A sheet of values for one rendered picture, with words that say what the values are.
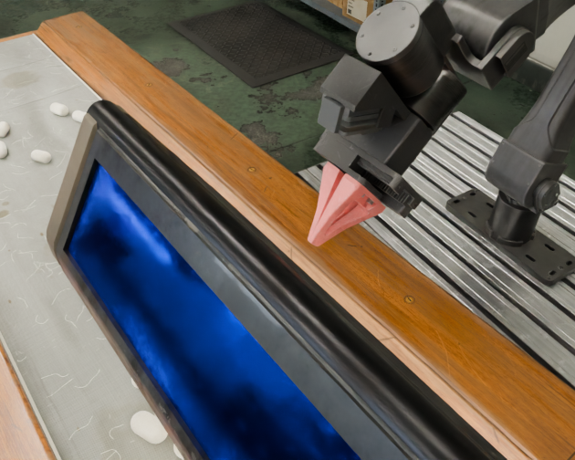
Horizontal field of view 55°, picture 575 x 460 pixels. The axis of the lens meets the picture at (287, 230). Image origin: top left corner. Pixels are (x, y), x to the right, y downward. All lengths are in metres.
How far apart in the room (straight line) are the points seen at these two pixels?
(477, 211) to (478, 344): 0.33
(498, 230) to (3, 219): 0.68
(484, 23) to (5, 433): 0.56
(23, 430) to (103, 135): 0.38
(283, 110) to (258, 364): 2.29
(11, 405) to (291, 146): 1.76
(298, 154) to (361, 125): 1.69
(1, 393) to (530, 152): 0.65
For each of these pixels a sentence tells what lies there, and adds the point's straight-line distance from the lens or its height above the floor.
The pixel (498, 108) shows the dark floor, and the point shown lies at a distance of 2.62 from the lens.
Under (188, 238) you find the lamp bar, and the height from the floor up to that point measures 1.11.
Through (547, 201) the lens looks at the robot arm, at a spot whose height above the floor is 0.78.
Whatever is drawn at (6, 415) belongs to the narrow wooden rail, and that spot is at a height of 0.76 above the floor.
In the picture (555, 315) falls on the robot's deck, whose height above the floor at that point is 0.67.
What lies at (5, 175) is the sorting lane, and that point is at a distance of 0.92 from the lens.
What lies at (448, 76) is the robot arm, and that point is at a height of 0.99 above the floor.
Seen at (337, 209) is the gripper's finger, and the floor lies 0.89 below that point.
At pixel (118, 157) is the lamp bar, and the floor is 1.11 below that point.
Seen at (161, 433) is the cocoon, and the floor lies 0.76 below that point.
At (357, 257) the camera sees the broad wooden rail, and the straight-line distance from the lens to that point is 0.66.
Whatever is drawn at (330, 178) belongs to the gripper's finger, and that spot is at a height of 0.91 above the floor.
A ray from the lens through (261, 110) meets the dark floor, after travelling 2.44.
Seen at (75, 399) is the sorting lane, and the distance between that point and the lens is 0.61.
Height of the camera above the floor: 1.23
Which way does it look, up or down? 42 degrees down
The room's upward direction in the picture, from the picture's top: straight up
